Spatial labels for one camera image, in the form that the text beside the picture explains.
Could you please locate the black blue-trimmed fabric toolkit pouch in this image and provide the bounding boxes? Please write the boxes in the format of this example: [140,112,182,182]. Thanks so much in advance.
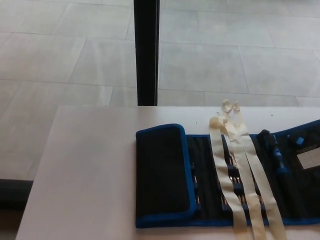
[135,119,320,225]

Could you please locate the beige masking tape strip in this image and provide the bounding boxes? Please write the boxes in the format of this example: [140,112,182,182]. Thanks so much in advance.
[208,115,250,240]
[221,99,270,240]

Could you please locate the cream ribbon ties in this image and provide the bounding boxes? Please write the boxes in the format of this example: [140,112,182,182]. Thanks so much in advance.
[232,100,290,240]

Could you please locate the small blue plastic adapter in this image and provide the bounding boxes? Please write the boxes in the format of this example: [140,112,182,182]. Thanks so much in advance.
[287,134,305,149]

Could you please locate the white label card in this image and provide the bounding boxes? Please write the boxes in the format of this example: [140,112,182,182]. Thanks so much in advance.
[296,150,320,170]

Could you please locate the dark low furniture piece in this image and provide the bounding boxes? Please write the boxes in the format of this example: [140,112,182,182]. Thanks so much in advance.
[0,178,34,214]

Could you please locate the black vertical metal post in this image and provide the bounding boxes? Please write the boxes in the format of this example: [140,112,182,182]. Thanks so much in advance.
[133,0,161,106]

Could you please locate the blue black screwdriver handle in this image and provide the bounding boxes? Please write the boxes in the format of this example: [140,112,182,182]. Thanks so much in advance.
[258,129,291,178]

